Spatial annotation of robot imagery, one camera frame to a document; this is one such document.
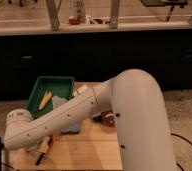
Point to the yellow corn cob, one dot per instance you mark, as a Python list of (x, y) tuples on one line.
[(45, 100)]

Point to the grey folded cloth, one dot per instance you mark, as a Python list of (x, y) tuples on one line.
[(58, 101)]

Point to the black handled brush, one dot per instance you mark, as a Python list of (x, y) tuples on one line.
[(97, 118)]

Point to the red object on shelf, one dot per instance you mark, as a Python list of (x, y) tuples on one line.
[(74, 21)]

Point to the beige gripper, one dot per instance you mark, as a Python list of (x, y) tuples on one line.
[(35, 148)]

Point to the wooden board eraser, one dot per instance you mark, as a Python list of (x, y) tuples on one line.
[(43, 149)]

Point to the blue sponge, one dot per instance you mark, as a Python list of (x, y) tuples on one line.
[(74, 129)]

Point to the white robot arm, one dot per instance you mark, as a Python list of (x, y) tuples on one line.
[(137, 103)]

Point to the dark maroon bowl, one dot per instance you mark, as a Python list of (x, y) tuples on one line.
[(108, 118)]

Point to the green plastic tray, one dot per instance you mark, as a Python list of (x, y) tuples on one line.
[(57, 85)]

